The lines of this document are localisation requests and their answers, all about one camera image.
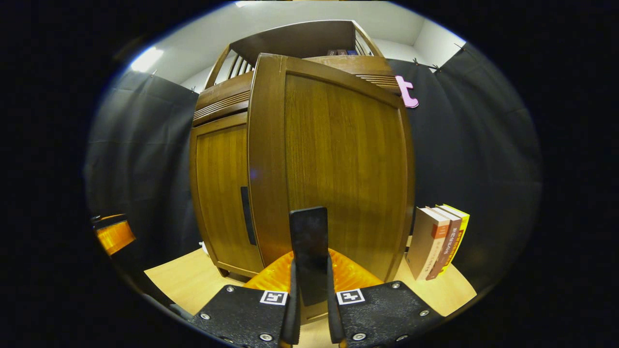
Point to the brown standing book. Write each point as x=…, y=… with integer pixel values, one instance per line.
x=447, y=246

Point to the wooden shoe cabinet door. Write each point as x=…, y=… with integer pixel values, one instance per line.
x=220, y=193
x=338, y=154

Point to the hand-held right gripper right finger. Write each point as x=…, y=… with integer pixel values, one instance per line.
x=334, y=319

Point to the large ceiling light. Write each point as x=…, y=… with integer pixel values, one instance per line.
x=246, y=3

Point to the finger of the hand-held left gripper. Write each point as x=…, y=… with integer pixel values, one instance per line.
x=115, y=238
x=109, y=218

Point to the yellow book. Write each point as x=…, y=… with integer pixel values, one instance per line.
x=460, y=227

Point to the small ceiling light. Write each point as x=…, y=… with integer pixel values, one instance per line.
x=146, y=59

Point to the wooden double-door shoe cabinet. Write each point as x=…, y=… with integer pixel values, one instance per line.
x=300, y=41

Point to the white and orange book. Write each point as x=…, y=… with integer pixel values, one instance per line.
x=425, y=241

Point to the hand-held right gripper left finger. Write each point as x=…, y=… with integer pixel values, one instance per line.
x=291, y=314

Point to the black backdrop cloth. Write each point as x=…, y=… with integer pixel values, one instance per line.
x=140, y=154

